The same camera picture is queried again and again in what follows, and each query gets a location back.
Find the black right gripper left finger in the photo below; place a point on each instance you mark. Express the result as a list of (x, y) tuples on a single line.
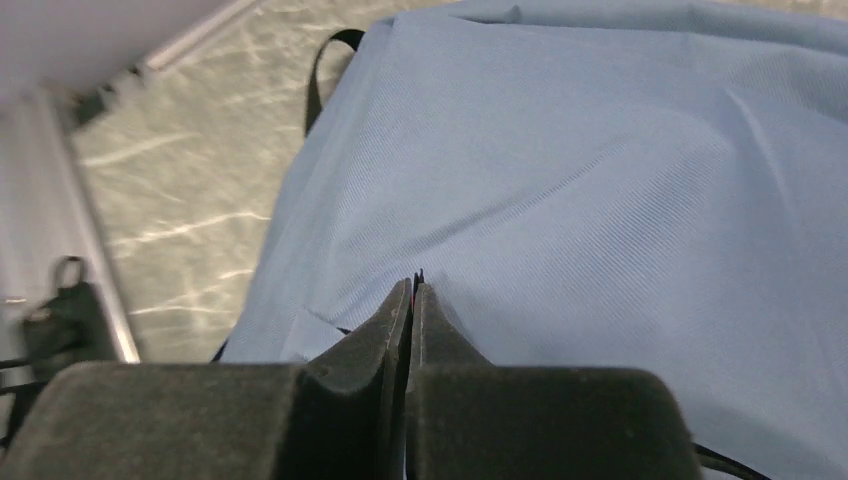
[(338, 416)]

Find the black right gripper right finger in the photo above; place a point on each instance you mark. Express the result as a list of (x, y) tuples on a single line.
[(467, 418)]

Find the blue student backpack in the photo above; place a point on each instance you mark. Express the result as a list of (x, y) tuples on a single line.
[(653, 184)]

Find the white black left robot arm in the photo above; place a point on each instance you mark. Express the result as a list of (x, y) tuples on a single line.
[(70, 327)]

